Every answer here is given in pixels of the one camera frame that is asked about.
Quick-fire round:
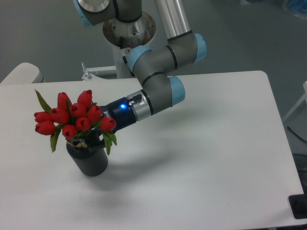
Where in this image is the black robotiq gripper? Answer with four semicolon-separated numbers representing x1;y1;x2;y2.
84;97;137;149

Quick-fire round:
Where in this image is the dark grey ribbed vase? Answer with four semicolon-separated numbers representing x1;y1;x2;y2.
66;141;108;177

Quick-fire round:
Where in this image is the red tulip bouquet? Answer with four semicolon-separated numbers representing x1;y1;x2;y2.
34;90;117;155

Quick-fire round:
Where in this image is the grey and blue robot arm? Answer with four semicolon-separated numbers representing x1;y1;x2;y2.
74;0;207;149

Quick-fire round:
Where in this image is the white chair backrest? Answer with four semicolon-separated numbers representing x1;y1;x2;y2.
0;62;46;85

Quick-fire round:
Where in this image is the black device at table edge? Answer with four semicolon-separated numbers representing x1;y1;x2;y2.
288;194;307;219

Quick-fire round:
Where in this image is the clear bag with blue items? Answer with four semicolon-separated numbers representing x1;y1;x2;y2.
282;0;307;19

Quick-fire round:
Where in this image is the white pedestal base frame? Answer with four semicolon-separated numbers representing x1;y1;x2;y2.
81;61;135;81

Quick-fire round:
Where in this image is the black cable on pedestal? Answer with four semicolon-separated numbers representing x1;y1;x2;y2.
119;36;135;77

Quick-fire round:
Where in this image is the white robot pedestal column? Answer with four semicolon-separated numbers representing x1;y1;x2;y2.
103;11;156;72

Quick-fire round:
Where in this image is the black cable on floor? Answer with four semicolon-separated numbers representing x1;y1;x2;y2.
287;125;307;142

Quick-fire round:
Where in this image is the white furniture frame right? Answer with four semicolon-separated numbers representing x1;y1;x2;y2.
282;81;307;125

